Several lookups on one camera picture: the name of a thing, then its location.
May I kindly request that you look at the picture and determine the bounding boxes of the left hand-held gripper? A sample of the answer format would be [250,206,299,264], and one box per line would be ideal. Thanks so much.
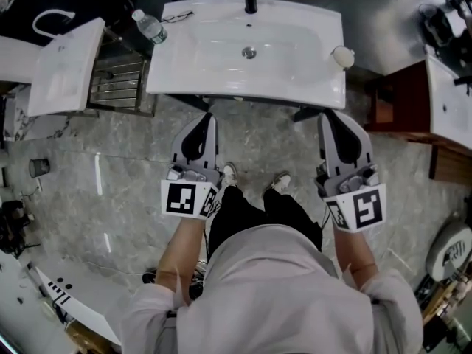
[160,111,222,221]

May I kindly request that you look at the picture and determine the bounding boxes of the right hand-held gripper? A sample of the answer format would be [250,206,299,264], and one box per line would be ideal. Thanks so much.
[313,108,388,234]

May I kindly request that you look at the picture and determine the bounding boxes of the person's left forearm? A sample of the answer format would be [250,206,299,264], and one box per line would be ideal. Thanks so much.
[154,215,207,306]

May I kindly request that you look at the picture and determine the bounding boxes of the person's right forearm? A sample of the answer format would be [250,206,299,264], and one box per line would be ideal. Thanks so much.
[333,228,379,291]

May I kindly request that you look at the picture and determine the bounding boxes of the large white ceramic sink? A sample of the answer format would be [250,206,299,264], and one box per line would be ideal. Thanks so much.
[145,0,348,111]

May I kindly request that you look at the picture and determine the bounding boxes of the white square sink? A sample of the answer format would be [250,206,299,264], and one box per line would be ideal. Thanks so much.
[27,16,107,118]

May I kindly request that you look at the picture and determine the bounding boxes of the person's left shoe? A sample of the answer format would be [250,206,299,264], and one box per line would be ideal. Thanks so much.
[220,161,239,188]

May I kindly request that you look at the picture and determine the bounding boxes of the person's shoe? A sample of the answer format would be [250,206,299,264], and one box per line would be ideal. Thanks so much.
[220,161,239,188]
[263,171,293,195]

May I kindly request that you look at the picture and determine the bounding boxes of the brown wooden cabinet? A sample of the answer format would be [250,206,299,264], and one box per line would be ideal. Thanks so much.
[362,58,472,182]

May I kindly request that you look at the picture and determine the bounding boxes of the person's right shoe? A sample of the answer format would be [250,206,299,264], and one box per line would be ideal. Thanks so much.
[263,171,293,195]

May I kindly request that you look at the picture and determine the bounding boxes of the white round cup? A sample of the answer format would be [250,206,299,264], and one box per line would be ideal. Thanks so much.
[330,45,356,70]

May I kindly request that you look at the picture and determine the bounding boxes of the person's black trousers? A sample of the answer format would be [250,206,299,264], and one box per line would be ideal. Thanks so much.
[206,184,325,266]

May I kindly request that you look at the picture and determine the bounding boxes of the metal slatted rack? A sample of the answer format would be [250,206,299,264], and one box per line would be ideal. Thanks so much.
[86,27,159,118]

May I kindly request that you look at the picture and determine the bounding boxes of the white countertop basin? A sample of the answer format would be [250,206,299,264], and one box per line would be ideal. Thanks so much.
[423,53,472,151]

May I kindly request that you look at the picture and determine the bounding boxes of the clear plastic water bottle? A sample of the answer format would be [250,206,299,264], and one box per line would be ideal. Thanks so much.
[131,8,169,46]

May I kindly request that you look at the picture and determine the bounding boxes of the black-rimmed eyeglasses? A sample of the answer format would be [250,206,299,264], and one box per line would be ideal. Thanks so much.
[159,10,195,25]

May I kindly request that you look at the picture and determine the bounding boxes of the grey round padded chair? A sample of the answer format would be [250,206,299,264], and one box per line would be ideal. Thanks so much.
[425,221,472,282]

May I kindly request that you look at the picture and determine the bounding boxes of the small grey cup on floor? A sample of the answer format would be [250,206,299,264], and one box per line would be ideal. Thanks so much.
[28,157,51,180]

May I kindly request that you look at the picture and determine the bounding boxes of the marble-pattern cabinet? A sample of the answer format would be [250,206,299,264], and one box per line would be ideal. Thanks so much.
[2,83,75,142]

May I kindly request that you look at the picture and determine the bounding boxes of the person's white shirt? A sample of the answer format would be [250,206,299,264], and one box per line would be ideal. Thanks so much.
[119,223,426,354]

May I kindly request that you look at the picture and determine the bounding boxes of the white curved faucet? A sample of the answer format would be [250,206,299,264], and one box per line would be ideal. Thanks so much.
[32,8,77,41]

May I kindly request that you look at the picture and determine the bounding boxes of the black equipment pile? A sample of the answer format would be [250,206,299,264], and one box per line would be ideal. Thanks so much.
[0,198,38,254]

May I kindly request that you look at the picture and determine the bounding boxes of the wooden frame clutter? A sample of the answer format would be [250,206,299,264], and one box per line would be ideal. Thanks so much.
[414,266,472,347]

